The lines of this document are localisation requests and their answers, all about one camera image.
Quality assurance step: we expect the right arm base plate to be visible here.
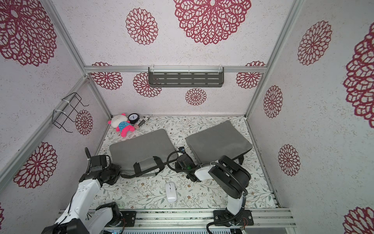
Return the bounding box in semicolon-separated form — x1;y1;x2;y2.
212;209;255;227

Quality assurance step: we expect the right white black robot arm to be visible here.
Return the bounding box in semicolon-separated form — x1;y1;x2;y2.
166;150;251;234

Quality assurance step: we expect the pink white plush toy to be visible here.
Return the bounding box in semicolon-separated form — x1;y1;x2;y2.
108;113;135;137

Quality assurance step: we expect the small striped tool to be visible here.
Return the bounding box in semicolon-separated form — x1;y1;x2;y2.
133;116;150;129

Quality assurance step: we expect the black round gauge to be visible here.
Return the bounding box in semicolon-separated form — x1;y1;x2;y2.
128;113;140;124

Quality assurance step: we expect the aluminium front rail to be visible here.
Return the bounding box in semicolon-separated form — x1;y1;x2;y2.
56;207;297;230

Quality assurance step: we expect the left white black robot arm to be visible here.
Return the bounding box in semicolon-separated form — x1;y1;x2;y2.
42;148;126;234

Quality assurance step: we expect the white computer mouse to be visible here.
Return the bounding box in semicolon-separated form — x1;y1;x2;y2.
165;182;177;203

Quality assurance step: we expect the grey metal wall shelf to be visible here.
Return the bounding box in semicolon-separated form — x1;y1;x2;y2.
148;67;225;88

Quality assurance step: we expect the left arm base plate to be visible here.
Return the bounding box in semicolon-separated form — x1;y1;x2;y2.
118;211;137;228

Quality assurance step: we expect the grey laptop bag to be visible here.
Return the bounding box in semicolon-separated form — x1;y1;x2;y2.
109;129;175;179
186;121;253;164

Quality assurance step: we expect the black wire wall rack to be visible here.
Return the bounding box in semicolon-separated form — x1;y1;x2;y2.
51;92;89;133

